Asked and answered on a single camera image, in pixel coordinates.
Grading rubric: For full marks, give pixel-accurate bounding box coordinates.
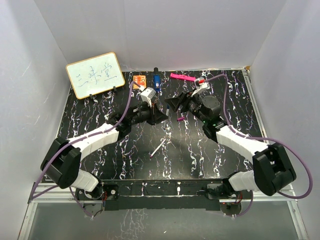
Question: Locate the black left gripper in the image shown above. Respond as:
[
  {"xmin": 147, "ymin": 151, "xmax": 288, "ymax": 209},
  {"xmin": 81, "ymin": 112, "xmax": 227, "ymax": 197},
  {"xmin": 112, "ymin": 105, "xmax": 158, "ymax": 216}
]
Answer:
[{"xmin": 129, "ymin": 100, "xmax": 168, "ymax": 126}]

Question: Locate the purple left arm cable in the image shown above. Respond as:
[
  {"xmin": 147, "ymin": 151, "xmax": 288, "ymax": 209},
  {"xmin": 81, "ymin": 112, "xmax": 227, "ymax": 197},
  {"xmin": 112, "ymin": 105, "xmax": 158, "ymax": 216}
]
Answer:
[{"xmin": 31, "ymin": 81, "xmax": 145, "ymax": 218}]

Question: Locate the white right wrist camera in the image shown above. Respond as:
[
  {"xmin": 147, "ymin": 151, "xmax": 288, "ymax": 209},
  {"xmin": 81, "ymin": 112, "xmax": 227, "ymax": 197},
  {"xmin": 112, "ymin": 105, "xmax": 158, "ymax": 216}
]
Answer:
[{"xmin": 191, "ymin": 77, "xmax": 209, "ymax": 97}]

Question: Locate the pink utility knife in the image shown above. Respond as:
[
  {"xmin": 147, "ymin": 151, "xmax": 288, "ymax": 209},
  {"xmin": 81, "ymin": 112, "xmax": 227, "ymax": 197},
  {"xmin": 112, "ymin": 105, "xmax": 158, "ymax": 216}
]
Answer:
[{"xmin": 170, "ymin": 73, "xmax": 196, "ymax": 82}]

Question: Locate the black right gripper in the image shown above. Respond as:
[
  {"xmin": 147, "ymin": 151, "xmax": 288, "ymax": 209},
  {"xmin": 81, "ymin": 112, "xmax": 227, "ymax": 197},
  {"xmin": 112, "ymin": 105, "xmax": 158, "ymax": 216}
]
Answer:
[{"xmin": 165, "ymin": 89, "xmax": 209, "ymax": 125}]

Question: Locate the orange spiral notepad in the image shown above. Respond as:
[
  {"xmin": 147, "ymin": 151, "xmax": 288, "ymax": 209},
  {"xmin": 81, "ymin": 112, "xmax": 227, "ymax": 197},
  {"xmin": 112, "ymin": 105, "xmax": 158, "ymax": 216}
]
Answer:
[{"xmin": 132, "ymin": 75, "xmax": 147, "ymax": 88}]

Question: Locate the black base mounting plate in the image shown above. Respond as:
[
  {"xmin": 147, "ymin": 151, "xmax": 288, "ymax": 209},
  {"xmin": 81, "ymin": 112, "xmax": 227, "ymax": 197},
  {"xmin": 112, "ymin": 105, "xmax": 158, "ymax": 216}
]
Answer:
[{"xmin": 75, "ymin": 179, "xmax": 251, "ymax": 211}]

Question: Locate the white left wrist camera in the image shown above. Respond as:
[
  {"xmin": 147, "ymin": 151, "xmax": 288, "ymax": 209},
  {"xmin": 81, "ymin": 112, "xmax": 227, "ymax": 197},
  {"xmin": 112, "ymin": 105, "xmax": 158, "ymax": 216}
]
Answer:
[{"xmin": 140, "ymin": 87, "xmax": 156, "ymax": 108}]

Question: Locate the magenta pen cap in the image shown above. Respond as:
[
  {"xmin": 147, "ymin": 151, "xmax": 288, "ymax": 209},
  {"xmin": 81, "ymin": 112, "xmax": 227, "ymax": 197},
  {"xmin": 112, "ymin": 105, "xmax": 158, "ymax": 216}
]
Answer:
[{"xmin": 177, "ymin": 117, "xmax": 185, "ymax": 122}]

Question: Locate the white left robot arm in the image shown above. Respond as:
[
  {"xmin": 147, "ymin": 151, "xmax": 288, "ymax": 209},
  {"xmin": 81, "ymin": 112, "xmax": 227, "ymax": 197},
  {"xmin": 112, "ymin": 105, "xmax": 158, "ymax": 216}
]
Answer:
[{"xmin": 40, "ymin": 102, "xmax": 168, "ymax": 200}]

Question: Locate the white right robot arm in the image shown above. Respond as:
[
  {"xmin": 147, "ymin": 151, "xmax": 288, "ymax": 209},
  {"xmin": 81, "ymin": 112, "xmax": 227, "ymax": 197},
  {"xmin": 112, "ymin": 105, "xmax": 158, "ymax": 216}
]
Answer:
[{"xmin": 165, "ymin": 92, "xmax": 297, "ymax": 199}]

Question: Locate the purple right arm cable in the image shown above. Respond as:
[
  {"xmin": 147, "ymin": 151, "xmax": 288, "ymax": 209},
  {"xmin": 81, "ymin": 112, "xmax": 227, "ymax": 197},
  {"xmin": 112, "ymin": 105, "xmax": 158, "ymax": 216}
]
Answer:
[{"xmin": 204, "ymin": 74, "xmax": 314, "ymax": 217}]

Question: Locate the white pen blue tip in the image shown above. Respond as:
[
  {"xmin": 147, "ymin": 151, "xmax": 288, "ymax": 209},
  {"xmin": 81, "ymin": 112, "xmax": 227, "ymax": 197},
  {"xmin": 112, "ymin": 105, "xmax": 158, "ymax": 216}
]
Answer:
[{"xmin": 162, "ymin": 104, "xmax": 170, "ymax": 130}]

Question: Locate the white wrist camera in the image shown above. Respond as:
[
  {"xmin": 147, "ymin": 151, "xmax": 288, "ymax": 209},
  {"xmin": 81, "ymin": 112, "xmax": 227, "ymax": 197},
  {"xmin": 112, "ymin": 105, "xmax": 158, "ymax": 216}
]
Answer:
[
  {"xmin": 191, "ymin": 77, "xmax": 209, "ymax": 97},
  {"xmin": 140, "ymin": 87, "xmax": 156, "ymax": 108}
]

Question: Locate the aluminium front rail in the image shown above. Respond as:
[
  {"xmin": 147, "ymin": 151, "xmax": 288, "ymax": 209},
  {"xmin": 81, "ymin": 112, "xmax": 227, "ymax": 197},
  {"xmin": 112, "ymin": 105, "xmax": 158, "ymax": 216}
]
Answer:
[{"xmin": 31, "ymin": 183, "xmax": 297, "ymax": 203}]

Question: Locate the white pen purple tip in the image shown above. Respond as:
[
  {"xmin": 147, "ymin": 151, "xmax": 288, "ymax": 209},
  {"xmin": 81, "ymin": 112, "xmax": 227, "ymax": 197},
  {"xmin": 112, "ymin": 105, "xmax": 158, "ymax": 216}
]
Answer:
[{"xmin": 150, "ymin": 139, "xmax": 166, "ymax": 158}]

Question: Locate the blue stapler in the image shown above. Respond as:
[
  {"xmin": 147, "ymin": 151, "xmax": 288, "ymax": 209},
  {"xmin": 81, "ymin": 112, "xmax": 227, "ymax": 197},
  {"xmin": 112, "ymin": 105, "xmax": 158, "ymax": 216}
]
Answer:
[{"xmin": 153, "ymin": 67, "xmax": 161, "ymax": 93}]

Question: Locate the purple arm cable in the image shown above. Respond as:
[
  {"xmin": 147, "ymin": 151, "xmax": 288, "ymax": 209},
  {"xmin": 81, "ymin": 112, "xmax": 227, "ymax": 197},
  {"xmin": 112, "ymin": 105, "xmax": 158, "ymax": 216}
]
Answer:
[
  {"xmin": 204, "ymin": 74, "xmax": 314, "ymax": 217},
  {"xmin": 31, "ymin": 81, "xmax": 145, "ymax": 218}
]

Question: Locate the small whiteboard with writing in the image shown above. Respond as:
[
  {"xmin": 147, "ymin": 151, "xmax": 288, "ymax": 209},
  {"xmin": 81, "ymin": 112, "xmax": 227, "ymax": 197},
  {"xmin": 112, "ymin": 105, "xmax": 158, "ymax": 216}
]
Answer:
[{"xmin": 65, "ymin": 52, "xmax": 126, "ymax": 100}]

